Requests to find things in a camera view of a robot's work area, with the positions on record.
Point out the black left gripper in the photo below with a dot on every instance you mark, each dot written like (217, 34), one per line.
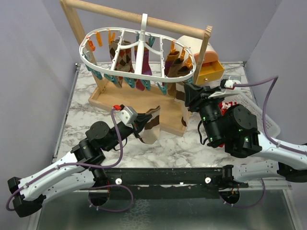
(142, 120)

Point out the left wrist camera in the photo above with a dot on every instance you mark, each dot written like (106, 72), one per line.
(126, 114)

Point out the maroon striped sock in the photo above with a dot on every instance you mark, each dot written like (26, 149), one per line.
(170, 59)
(146, 70)

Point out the red white striped sock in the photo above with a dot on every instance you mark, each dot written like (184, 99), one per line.
(225, 106)

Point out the white oval clip hanger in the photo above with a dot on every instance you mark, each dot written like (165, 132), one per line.
(136, 57)

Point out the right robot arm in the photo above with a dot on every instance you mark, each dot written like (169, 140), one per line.
(237, 131)

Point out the orange clothespin holding socks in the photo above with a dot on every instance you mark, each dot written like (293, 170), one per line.
(172, 48)

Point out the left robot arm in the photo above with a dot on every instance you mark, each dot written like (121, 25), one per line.
(81, 168)

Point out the beige brown striped sock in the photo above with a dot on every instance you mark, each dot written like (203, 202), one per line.
(180, 98)
(151, 132)

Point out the wooden hanger rack stand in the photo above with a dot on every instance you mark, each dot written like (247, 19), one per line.
(170, 116)

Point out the teal clothespin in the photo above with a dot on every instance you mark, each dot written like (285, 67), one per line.
(130, 82)
(146, 84)

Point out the toy drawer cabinet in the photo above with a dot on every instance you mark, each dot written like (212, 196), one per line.
(212, 69)

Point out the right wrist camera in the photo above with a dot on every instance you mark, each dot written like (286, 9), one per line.
(227, 87)

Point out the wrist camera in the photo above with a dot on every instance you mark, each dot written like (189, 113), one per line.
(227, 87)
(126, 114)

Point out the white plastic basket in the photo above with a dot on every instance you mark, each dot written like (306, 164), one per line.
(272, 128)

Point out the argyle patterned sock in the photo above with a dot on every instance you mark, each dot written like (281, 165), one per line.
(124, 62)

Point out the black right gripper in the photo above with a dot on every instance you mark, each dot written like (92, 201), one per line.
(191, 91)

